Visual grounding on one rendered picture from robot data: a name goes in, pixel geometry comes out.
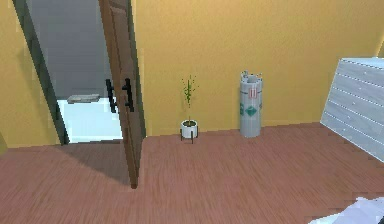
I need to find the grey flat cloth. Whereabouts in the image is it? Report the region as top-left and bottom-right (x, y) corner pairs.
(66, 93), (101, 105)

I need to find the brown wooden room door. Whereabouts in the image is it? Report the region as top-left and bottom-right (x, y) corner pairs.
(97, 0), (145, 190)

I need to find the black door handle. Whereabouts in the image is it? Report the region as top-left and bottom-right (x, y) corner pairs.
(121, 78), (135, 113)
(105, 78), (117, 114)

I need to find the green plant in white pot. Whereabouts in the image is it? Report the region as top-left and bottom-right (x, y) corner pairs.
(180, 74), (200, 145)

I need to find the white chest of drawers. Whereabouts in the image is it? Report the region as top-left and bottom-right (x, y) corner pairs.
(319, 57), (384, 163)

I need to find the grey gas cylinder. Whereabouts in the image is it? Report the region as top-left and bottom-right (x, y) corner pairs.
(239, 70), (264, 139)

